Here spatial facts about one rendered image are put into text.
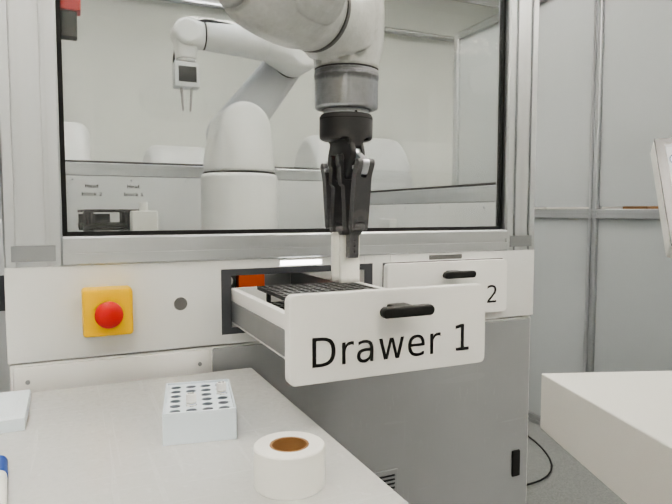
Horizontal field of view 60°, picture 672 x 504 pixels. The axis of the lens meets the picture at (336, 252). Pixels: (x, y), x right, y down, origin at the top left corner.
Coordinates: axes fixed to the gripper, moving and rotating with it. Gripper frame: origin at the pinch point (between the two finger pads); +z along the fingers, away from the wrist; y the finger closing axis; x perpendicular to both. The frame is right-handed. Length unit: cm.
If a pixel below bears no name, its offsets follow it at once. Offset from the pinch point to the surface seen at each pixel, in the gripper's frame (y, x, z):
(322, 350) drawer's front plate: -10.9, 8.1, 10.2
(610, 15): 104, -169, -85
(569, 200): 122, -169, -9
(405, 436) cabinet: 22, -24, 39
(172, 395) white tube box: -0.9, 24.6, 16.7
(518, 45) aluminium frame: 24, -52, -41
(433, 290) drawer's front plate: -10.7, -7.9, 3.7
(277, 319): -0.9, 10.5, 8.0
